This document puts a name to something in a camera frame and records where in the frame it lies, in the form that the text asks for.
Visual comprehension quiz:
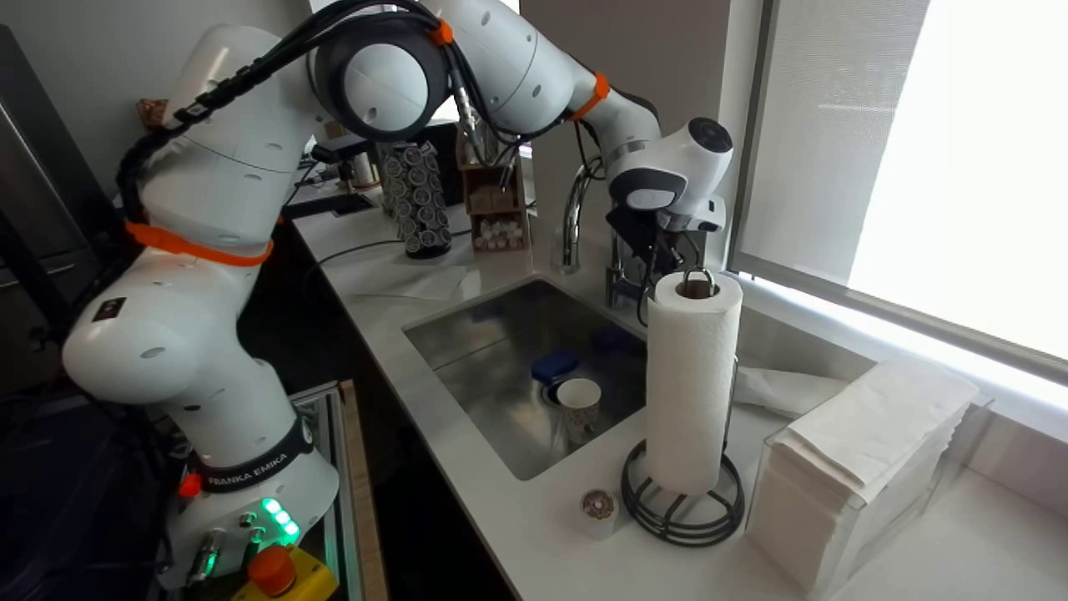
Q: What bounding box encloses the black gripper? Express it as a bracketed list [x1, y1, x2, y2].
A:
[607, 203, 699, 274]

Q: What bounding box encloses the chrome gooseneck faucet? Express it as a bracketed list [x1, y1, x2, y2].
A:
[558, 154, 653, 311]

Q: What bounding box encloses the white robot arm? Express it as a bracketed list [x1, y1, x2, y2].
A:
[62, 0, 734, 590]

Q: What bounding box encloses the white paper towel roll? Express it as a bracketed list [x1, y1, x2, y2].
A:
[647, 272, 744, 494]

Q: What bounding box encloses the wooden condiment organizer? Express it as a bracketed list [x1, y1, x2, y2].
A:
[457, 122, 529, 255]

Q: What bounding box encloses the blue sponge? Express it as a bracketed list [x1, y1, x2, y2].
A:
[529, 351, 580, 387]

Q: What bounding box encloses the white paper cup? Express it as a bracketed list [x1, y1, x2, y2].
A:
[555, 376, 601, 447]

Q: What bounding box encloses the stainless steel sink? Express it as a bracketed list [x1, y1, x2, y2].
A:
[408, 279, 645, 481]

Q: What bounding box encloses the white napkin stack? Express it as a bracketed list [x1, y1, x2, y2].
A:
[748, 360, 987, 601]

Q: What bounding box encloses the yellow emergency stop button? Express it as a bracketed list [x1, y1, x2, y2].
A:
[230, 548, 339, 601]

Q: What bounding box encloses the black wire towel holder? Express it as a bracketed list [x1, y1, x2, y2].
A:
[617, 265, 748, 551]

